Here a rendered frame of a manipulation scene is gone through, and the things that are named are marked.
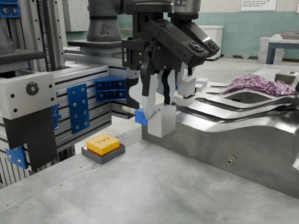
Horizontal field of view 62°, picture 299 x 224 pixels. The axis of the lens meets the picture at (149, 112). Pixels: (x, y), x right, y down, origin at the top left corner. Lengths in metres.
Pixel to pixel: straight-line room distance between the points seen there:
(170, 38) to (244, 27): 7.53
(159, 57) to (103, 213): 0.30
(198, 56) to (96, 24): 0.72
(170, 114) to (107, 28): 0.64
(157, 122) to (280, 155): 0.25
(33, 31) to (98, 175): 0.58
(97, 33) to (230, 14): 7.10
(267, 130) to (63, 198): 0.42
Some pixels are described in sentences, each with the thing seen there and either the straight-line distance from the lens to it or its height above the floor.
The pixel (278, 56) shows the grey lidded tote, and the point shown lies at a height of 0.23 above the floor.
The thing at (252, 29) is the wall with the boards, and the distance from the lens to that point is 7.92.
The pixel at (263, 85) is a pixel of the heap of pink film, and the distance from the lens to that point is 0.95.
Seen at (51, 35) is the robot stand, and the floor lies 1.07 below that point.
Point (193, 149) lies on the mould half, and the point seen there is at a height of 0.83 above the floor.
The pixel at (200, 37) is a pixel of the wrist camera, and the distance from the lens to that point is 0.72.
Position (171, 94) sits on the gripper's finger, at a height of 0.98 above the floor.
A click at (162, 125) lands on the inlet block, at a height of 0.93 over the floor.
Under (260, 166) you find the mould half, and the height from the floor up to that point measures 0.84.
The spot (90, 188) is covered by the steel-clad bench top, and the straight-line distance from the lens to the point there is 0.55.
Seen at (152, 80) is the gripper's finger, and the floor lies 1.02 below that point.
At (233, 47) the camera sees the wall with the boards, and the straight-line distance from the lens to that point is 8.03.
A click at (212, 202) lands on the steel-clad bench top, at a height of 0.80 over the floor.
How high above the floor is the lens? 1.13
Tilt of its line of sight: 21 degrees down
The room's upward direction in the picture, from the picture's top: straight up
